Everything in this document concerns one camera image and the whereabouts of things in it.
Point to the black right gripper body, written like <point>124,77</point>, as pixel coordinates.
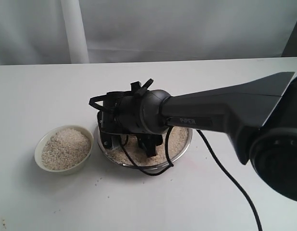
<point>122,113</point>

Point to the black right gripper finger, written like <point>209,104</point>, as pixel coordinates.
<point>149,142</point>
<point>111,141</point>

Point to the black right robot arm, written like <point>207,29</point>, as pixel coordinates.
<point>259,117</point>

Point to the rice in steel tray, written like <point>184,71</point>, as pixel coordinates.
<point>177,142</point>

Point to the rice in white bowl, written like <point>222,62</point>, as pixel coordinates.
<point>65,149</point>

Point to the white ceramic bowl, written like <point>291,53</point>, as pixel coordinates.
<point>46,138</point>

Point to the round steel tray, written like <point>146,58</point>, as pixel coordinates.
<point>184,146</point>

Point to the white backdrop curtain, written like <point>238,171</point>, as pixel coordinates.
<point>116,31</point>

